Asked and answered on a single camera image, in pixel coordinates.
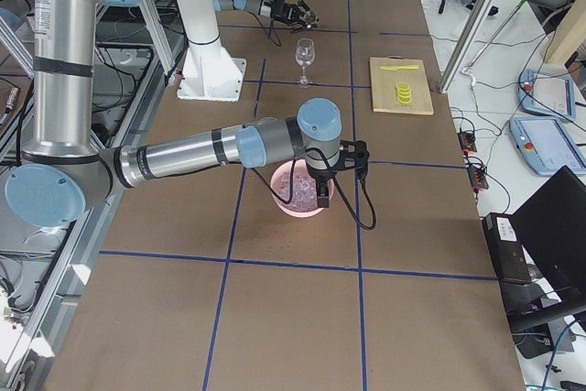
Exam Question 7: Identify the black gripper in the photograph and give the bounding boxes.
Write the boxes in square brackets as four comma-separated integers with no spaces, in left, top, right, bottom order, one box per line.
[305,152,337,208]
[272,0,311,34]

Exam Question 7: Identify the steel double jigger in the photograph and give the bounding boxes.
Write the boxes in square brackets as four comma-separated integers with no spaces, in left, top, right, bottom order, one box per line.
[303,10,319,29]

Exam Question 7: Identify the pile of clear ice cubes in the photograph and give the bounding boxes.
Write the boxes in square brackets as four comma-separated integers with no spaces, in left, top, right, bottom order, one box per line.
[273,173,318,212]

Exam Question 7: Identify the clear wine glass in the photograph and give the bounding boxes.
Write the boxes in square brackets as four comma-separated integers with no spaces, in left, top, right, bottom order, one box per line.
[295,38,316,88]

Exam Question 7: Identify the pink plastic bowl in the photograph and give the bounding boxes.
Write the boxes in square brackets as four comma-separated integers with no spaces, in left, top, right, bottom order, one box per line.
[270,159,323,218]

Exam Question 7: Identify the yellow-green plastic knife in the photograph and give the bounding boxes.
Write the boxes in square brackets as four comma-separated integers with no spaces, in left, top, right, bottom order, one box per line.
[379,64,419,71]

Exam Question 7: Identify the bamboo cutting board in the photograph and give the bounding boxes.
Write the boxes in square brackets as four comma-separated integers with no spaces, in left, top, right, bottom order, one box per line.
[369,57,434,116]

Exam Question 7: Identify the lemon slice rightmost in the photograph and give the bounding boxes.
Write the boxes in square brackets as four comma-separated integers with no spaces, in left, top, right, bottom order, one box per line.
[397,97,412,105]

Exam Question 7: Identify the black monitor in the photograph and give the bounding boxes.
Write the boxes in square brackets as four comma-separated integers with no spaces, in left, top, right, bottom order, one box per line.
[509,166,585,331]

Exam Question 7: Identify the blue teach pendant near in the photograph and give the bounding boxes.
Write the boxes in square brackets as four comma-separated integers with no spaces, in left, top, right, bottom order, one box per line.
[509,116,585,177]

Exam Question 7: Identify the blue teach pendant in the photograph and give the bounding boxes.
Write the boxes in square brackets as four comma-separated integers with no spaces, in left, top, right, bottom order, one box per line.
[518,69,576,122]
[509,116,585,177]

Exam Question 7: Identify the blue teach pendant far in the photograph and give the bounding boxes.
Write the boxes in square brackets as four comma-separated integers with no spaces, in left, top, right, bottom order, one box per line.
[518,69,576,122]

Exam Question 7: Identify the black camera cable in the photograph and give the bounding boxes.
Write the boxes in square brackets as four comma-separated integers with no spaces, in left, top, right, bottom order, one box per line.
[306,147,379,231]

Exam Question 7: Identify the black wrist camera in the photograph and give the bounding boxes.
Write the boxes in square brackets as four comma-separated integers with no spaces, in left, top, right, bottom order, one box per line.
[336,140,370,180]

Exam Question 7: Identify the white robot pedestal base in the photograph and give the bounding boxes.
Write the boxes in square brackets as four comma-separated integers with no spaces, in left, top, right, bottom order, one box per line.
[177,0,245,102]

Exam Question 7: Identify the aluminium frame post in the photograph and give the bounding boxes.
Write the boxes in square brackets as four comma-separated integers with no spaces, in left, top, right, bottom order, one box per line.
[439,0,493,93]

